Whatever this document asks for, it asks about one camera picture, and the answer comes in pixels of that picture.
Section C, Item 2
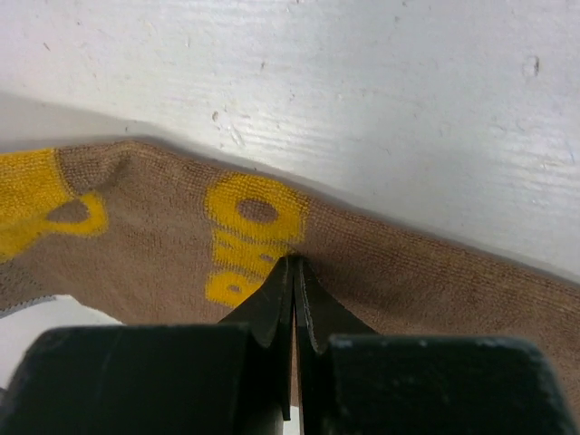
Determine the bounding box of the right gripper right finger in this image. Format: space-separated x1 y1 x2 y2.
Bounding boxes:
294 256 381 354

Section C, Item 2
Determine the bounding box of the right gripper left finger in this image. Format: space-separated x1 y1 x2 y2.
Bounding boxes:
219 256 292 347

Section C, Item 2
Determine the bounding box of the yellow brown towel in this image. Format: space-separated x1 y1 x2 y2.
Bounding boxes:
1 140 579 409

